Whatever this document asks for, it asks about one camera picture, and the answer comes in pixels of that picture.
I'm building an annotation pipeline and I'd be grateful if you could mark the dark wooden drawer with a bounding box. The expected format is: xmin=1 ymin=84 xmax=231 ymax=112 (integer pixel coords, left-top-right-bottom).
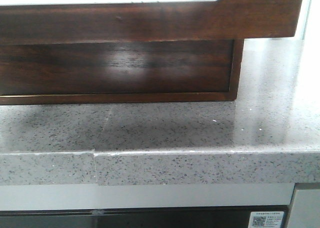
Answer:
xmin=0 ymin=0 xmax=302 ymax=45

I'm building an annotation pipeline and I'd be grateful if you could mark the dark wooden drawer cabinet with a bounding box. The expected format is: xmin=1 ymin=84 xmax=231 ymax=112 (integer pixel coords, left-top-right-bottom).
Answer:
xmin=0 ymin=39 xmax=244 ymax=105

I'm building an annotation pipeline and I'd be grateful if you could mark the dark under-counter appliance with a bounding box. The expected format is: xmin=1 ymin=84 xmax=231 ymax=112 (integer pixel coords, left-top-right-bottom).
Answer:
xmin=0 ymin=206 xmax=289 ymax=228

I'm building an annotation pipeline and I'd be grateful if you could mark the white QR code label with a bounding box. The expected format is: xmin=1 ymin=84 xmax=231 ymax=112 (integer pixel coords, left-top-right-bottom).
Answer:
xmin=248 ymin=212 xmax=285 ymax=228

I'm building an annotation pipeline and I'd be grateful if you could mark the grey curtain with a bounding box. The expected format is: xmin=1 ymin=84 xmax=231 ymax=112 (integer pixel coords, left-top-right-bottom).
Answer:
xmin=294 ymin=0 xmax=320 ymax=41

